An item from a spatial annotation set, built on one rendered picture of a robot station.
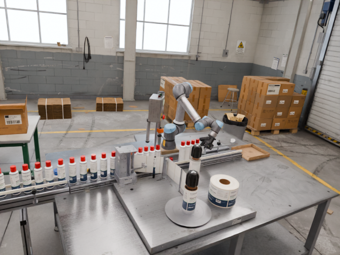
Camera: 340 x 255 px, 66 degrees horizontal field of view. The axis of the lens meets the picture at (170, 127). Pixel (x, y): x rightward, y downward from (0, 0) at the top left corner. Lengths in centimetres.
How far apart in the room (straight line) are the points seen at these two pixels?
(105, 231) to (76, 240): 17
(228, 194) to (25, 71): 643
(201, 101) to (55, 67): 381
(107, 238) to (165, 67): 643
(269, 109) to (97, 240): 481
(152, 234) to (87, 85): 617
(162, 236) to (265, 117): 460
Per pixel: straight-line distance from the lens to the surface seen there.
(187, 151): 233
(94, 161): 201
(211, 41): 812
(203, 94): 575
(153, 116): 208
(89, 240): 169
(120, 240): 167
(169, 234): 165
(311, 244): 288
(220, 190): 184
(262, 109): 576
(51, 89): 754
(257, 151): 302
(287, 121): 633
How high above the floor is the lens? 199
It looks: 21 degrees down
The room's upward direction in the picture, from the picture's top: 5 degrees clockwise
